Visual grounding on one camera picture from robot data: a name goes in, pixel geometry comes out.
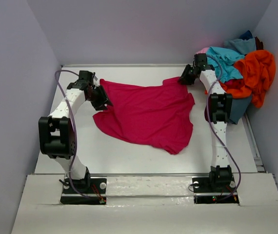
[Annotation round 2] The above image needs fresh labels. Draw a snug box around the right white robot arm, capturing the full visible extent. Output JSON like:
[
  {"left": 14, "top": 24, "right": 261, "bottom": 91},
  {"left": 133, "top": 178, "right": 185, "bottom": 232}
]
[{"left": 179, "top": 64, "right": 233, "bottom": 193}]

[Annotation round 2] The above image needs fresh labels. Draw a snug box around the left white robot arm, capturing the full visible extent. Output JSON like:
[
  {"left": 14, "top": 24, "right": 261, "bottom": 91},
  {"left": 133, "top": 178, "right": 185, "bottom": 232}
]
[{"left": 39, "top": 83, "right": 113, "bottom": 193}]

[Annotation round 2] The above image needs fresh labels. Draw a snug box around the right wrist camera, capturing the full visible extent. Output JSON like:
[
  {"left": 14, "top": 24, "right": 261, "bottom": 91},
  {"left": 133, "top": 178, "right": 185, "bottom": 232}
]
[{"left": 194, "top": 53, "right": 215, "bottom": 72}]

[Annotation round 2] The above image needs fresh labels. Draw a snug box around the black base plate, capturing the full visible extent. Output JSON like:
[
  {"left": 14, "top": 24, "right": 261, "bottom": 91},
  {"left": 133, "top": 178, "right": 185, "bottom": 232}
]
[
  {"left": 59, "top": 177, "right": 107, "bottom": 205},
  {"left": 188, "top": 177, "right": 239, "bottom": 204}
]

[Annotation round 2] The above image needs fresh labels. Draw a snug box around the cyan t-shirt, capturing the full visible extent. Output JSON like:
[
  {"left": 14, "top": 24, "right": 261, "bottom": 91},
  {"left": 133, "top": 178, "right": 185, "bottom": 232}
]
[{"left": 206, "top": 47, "right": 245, "bottom": 83}]

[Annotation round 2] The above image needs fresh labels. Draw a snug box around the magenta t-shirt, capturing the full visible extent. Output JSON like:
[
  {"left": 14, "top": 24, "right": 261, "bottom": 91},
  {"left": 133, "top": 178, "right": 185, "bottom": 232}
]
[{"left": 93, "top": 77, "right": 195, "bottom": 155}]

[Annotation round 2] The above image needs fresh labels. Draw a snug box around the dark blue t-shirt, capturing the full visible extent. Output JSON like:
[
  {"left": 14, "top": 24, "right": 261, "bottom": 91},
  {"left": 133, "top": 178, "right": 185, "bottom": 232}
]
[{"left": 239, "top": 30, "right": 253, "bottom": 40}]

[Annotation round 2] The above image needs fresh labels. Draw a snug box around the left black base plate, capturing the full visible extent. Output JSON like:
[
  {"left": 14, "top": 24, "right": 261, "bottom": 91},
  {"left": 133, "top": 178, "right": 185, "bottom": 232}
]
[{"left": 59, "top": 177, "right": 107, "bottom": 205}]

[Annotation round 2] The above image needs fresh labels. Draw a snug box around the red t-shirt in pile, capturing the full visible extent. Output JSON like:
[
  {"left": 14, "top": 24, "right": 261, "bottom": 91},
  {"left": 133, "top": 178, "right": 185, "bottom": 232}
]
[{"left": 223, "top": 79, "right": 244, "bottom": 89}]

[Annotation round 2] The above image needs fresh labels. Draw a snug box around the grey-blue t-shirt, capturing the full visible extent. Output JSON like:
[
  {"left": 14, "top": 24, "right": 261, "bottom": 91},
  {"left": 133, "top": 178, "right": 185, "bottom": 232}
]
[{"left": 223, "top": 38, "right": 257, "bottom": 55}]

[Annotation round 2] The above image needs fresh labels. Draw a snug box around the maroon t-shirt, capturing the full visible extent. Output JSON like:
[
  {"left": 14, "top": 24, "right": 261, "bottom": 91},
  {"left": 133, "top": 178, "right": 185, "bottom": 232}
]
[{"left": 254, "top": 37, "right": 264, "bottom": 50}]

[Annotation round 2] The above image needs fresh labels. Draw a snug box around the pink t-shirt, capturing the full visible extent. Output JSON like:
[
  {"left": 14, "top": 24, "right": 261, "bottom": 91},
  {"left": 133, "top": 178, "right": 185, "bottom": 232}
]
[{"left": 196, "top": 47, "right": 209, "bottom": 54}]

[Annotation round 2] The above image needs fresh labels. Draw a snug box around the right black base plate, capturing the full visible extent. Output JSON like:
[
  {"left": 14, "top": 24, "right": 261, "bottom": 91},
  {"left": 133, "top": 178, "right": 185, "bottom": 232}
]
[{"left": 188, "top": 177, "right": 239, "bottom": 204}]

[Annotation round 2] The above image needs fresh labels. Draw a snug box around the orange t-shirt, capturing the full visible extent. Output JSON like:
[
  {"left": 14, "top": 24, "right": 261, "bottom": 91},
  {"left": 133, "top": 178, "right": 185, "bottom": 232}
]
[{"left": 219, "top": 50, "right": 276, "bottom": 108}]

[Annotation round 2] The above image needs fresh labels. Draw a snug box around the slate blue t-shirt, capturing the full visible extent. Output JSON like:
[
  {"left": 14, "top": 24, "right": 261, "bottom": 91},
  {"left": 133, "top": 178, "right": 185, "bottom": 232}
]
[{"left": 229, "top": 95, "right": 252, "bottom": 124}]

